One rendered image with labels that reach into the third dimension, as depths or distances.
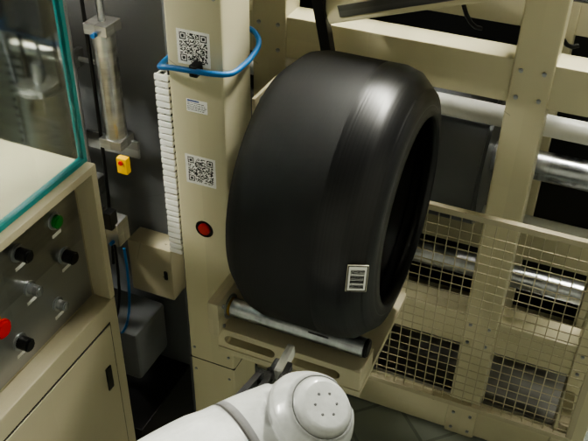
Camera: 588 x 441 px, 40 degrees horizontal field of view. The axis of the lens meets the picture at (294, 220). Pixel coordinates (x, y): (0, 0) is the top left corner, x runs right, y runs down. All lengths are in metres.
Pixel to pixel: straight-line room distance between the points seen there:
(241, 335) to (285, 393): 1.06
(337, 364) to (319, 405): 1.00
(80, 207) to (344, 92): 0.65
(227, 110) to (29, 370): 0.70
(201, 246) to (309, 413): 1.13
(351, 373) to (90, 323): 0.61
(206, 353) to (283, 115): 0.84
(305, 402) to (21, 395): 1.05
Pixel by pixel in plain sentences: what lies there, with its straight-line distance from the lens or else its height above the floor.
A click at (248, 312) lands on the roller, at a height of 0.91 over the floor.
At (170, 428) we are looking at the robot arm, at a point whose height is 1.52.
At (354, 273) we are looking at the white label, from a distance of 1.52.
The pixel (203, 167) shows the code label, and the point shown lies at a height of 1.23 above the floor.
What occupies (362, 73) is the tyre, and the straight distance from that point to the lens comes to 1.62.
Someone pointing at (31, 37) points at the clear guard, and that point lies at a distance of 1.58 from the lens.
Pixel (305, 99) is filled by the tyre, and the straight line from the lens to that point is 1.57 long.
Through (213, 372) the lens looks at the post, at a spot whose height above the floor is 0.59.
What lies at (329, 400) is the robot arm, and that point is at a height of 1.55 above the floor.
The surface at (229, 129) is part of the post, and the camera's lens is 1.74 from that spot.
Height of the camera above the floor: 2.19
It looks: 36 degrees down
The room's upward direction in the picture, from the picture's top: 1 degrees clockwise
